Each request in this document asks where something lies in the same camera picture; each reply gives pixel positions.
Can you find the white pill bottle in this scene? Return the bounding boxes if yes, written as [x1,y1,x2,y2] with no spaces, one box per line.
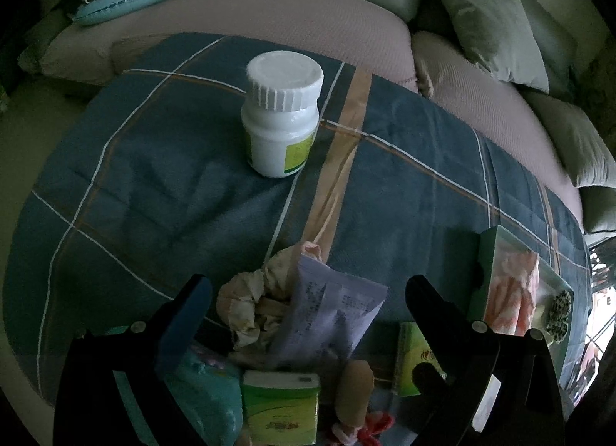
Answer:
[240,52,325,179]

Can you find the pink white striped towel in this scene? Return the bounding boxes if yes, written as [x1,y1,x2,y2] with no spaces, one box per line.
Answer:
[483,250,540,337]

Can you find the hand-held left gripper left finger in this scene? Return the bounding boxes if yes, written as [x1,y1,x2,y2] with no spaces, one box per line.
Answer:
[53,274,214,446]

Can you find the green tissue pack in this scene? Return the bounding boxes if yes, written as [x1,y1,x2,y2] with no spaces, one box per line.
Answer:
[393,321,449,399]
[240,369,321,446]

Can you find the leopard print scrunchie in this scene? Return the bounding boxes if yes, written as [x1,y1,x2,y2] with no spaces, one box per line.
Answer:
[543,289,573,344]

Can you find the blue plaid blanket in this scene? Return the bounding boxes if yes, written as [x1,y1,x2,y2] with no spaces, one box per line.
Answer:
[5,32,594,446]

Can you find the teal wet wipes pack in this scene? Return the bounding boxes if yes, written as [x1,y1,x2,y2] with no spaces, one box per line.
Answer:
[112,325,244,446]

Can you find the beige oval sponge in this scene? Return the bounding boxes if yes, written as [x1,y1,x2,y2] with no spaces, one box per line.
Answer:
[335,360,374,428]

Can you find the square grey-green cushion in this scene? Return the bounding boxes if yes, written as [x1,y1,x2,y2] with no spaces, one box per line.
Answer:
[427,0,550,94]

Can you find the purple packet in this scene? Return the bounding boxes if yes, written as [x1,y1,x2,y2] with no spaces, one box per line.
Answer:
[268,253,389,371]

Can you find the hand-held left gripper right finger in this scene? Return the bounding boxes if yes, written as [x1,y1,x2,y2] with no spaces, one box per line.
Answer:
[405,275,564,446]

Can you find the white tray with teal rim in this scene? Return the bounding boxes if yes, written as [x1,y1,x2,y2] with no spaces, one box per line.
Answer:
[469,225,576,430]

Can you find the beige pink cloth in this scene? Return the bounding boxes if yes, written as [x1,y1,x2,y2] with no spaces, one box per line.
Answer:
[215,241,324,351]

